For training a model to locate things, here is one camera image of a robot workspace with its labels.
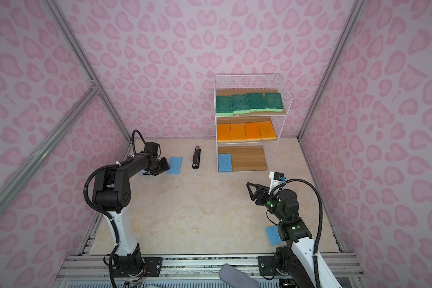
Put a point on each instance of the blue sponge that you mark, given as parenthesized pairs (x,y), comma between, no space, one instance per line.
(225,163)
(273,235)
(175,164)

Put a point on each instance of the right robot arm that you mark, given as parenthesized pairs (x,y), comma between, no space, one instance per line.
(300,258)

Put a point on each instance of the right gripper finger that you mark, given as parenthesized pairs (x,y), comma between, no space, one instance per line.
(257,189)
(256,198)

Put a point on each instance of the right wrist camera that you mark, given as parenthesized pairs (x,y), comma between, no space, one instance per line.
(277,179)

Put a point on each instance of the grey cloth object front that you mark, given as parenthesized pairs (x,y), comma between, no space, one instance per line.
(235,278)

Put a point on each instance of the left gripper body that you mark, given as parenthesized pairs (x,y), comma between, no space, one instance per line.
(155,170)

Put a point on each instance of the orange sponge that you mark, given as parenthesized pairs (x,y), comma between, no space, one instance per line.
(252,132)
(267,131)
(238,133)
(224,134)

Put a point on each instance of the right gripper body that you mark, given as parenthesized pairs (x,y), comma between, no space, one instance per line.
(272,203)

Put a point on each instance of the white wire wooden shelf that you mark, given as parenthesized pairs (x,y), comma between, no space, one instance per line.
(250,114)

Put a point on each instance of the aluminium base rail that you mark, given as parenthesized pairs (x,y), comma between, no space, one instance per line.
(90,268)

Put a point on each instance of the black stapler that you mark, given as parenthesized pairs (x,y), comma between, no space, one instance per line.
(196,158)

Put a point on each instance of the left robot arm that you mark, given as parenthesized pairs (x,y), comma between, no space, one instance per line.
(108,191)

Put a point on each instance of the green sponge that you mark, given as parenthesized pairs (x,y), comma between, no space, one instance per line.
(240,104)
(256,101)
(224,106)
(274,102)

